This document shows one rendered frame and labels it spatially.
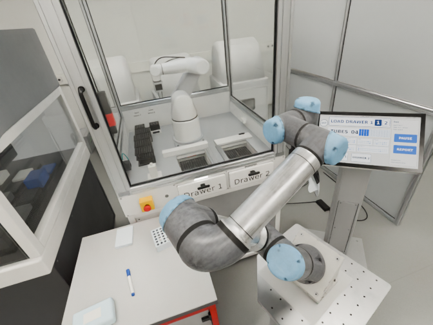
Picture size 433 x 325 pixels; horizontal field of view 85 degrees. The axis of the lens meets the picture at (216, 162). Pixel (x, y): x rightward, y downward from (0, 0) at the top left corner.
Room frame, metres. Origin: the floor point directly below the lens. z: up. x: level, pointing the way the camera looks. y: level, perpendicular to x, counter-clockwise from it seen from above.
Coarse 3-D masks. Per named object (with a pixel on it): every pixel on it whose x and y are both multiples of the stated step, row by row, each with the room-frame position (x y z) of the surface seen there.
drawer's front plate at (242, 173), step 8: (248, 168) 1.17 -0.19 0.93; (256, 168) 1.18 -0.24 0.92; (264, 168) 1.19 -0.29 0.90; (272, 168) 1.21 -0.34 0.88; (232, 176) 1.15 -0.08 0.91; (240, 176) 1.16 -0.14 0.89; (248, 176) 1.17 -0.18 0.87; (256, 176) 1.18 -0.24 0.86; (264, 176) 1.19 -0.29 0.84; (232, 184) 1.15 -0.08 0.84; (240, 184) 1.16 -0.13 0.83
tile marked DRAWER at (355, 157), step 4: (352, 156) 1.06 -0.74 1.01; (356, 156) 1.05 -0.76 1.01; (360, 156) 1.04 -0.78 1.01; (364, 156) 1.04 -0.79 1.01; (368, 156) 1.03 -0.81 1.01; (352, 160) 1.04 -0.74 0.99; (356, 160) 1.04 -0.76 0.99; (360, 160) 1.03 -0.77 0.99; (364, 160) 1.02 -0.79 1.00; (368, 160) 1.02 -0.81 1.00
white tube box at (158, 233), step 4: (156, 228) 0.91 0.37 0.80; (160, 228) 0.91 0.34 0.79; (152, 232) 0.89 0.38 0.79; (156, 232) 0.88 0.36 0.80; (160, 232) 0.87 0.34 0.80; (152, 236) 0.85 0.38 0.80; (156, 236) 0.86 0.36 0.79; (160, 236) 0.85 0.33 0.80; (164, 236) 0.85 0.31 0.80; (156, 240) 0.83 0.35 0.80; (164, 240) 0.82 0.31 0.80; (156, 244) 0.80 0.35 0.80; (160, 244) 0.79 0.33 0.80; (164, 244) 0.80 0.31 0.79; (168, 244) 0.80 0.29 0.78; (172, 244) 0.81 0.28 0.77; (160, 248) 0.79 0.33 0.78; (164, 248) 0.79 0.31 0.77
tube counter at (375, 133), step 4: (352, 128) 1.15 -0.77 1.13; (356, 128) 1.15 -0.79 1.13; (360, 128) 1.14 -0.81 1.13; (364, 128) 1.13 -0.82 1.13; (352, 132) 1.14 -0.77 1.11; (356, 132) 1.13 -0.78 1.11; (360, 132) 1.12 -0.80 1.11; (364, 132) 1.12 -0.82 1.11; (368, 132) 1.11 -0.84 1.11; (372, 132) 1.10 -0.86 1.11; (376, 132) 1.10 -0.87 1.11; (380, 132) 1.09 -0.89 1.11; (384, 132) 1.08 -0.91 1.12; (388, 132) 1.08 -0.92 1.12; (364, 136) 1.11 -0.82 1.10; (368, 136) 1.10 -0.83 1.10; (372, 136) 1.09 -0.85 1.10; (376, 136) 1.08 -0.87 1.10; (380, 136) 1.08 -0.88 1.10; (384, 136) 1.07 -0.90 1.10; (388, 136) 1.07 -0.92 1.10
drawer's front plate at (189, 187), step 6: (222, 174) 1.15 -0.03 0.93; (204, 180) 1.11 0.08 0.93; (210, 180) 1.12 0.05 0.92; (216, 180) 1.13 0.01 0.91; (222, 180) 1.13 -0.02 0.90; (180, 186) 1.08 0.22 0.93; (186, 186) 1.08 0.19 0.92; (192, 186) 1.09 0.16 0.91; (198, 186) 1.10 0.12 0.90; (210, 186) 1.12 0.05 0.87; (216, 186) 1.12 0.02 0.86; (222, 186) 1.13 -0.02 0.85; (180, 192) 1.08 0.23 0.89; (186, 192) 1.08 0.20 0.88; (192, 192) 1.09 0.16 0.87; (198, 192) 1.10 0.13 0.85; (210, 192) 1.11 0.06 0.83
